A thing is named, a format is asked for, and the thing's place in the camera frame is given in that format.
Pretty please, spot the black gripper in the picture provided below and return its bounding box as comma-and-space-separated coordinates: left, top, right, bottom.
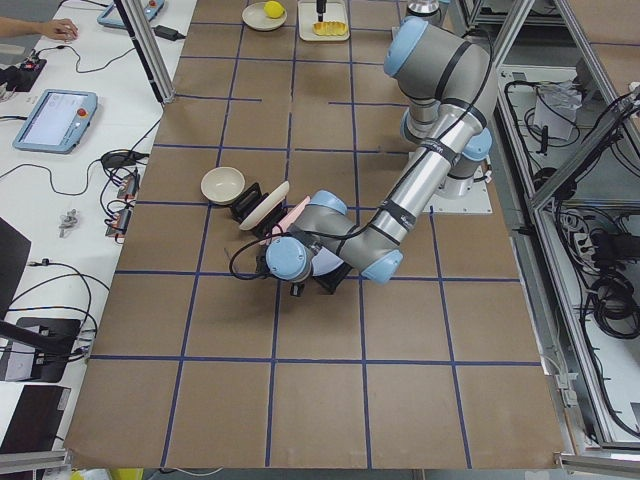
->
316, 0, 327, 22
255, 252, 306, 296

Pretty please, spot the striped bread loaf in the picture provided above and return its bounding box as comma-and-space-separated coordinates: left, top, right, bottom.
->
312, 21, 348, 37

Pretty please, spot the blue plate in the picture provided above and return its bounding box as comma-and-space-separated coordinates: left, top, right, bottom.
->
312, 248, 343, 277

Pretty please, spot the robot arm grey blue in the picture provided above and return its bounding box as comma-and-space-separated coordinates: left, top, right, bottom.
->
254, 16, 498, 284
314, 0, 441, 22

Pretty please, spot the pink plate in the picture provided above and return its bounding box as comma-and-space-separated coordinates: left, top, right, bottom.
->
272, 196, 310, 233

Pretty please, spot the cream plate with lemon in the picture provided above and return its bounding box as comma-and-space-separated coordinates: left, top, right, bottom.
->
242, 2, 287, 32

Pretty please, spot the cream plate in rack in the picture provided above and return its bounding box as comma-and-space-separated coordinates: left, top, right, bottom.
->
239, 181, 290, 231

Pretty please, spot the person hand on mouse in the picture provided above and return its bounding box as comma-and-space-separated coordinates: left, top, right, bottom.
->
40, 18, 78, 42

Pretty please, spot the white rectangular tray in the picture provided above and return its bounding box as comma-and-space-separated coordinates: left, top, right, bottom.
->
297, 0, 350, 42

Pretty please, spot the yellow lemon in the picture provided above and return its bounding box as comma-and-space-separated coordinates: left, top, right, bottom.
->
263, 0, 286, 19

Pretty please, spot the cream bowl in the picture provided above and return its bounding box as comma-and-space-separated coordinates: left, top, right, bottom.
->
200, 166, 245, 205

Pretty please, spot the black power adapter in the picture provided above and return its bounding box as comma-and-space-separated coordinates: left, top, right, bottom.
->
153, 25, 186, 41

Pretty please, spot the blue teach pendant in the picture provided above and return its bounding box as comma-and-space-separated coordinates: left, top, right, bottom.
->
12, 89, 98, 154
96, 0, 169, 28

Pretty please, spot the black monitor stand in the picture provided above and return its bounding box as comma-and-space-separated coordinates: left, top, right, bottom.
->
1, 221, 80, 383

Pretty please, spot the aluminium frame post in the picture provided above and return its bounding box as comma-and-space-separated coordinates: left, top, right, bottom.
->
114, 0, 176, 105

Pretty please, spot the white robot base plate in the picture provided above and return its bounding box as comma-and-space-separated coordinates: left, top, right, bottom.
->
411, 154, 492, 215

